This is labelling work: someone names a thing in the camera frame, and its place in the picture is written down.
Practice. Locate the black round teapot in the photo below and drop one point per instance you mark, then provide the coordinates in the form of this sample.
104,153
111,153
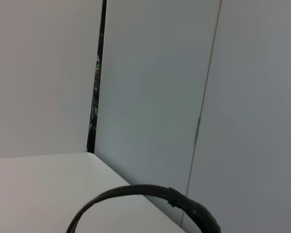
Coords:
140,188

